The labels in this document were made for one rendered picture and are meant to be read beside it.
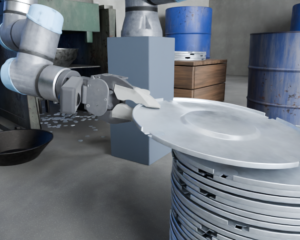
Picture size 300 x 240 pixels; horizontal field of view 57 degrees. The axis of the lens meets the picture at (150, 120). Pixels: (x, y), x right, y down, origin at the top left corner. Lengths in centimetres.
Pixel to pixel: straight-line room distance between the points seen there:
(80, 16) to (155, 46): 71
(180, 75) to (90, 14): 60
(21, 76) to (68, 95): 19
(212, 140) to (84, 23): 129
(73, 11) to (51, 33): 93
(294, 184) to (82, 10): 141
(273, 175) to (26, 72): 50
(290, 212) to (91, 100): 38
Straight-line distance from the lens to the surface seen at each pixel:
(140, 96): 50
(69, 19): 156
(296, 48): 135
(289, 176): 38
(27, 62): 64
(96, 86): 53
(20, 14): 77
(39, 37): 65
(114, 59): 102
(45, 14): 66
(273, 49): 137
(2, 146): 130
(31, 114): 142
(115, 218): 74
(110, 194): 84
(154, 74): 96
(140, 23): 99
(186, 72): 135
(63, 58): 163
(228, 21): 471
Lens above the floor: 41
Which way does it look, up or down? 15 degrees down
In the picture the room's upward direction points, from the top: straight up
